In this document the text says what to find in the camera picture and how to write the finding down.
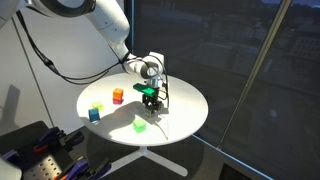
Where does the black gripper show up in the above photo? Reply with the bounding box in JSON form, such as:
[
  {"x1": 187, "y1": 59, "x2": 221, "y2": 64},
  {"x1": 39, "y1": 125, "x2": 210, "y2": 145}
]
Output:
[{"x1": 141, "y1": 92, "x2": 165, "y2": 117}]

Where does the green block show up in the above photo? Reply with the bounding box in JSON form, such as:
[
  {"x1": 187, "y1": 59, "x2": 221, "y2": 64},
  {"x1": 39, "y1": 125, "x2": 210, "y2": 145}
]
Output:
[{"x1": 132, "y1": 118, "x2": 148, "y2": 134}]

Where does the pink block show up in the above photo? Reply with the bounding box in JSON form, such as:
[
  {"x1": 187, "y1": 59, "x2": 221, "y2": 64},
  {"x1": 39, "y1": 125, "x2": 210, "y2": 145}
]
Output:
[{"x1": 112, "y1": 97, "x2": 125, "y2": 106}]

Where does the orange block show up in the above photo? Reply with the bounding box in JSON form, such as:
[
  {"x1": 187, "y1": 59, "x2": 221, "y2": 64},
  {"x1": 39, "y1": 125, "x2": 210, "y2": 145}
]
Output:
[{"x1": 112, "y1": 87, "x2": 125, "y2": 100}]

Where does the yellow-green block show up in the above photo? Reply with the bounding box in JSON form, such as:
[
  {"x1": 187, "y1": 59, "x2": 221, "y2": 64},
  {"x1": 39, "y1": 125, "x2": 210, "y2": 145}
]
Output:
[{"x1": 91, "y1": 100, "x2": 105, "y2": 112}]

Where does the blue block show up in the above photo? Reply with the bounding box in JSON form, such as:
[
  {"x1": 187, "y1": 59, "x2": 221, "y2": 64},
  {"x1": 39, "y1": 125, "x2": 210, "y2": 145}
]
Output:
[{"x1": 88, "y1": 107, "x2": 101, "y2": 123}]

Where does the purple black spring clamp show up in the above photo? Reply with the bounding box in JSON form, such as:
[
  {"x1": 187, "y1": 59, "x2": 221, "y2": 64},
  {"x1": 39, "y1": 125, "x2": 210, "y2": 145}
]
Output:
[
  {"x1": 33, "y1": 126, "x2": 85, "y2": 155},
  {"x1": 1, "y1": 149, "x2": 18, "y2": 161},
  {"x1": 54, "y1": 157, "x2": 113, "y2": 180}
]

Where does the grey window mullion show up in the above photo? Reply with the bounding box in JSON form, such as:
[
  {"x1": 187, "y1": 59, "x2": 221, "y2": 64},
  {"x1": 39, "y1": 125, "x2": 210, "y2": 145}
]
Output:
[{"x1": 218, "y1": 0, "x2": 294, "y2": 150}]

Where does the black perforated mounting board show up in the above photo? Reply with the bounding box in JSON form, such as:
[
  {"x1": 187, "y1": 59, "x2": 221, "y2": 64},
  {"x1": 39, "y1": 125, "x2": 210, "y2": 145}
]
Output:
[{"x1": 0, "y1": 120, "x2": 114, "y2": 180}]

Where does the thin black camera cable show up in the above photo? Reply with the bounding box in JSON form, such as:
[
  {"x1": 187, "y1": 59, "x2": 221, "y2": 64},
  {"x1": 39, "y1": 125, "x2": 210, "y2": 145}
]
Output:
[{"x1": 146, "y1": 54, "x2": 172, "y2": 111}]

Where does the window corner post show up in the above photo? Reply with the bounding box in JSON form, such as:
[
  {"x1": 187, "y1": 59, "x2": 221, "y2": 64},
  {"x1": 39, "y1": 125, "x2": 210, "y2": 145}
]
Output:
[{"x1": 123, "y1": 0, "x2": 135, "y2": 74}]

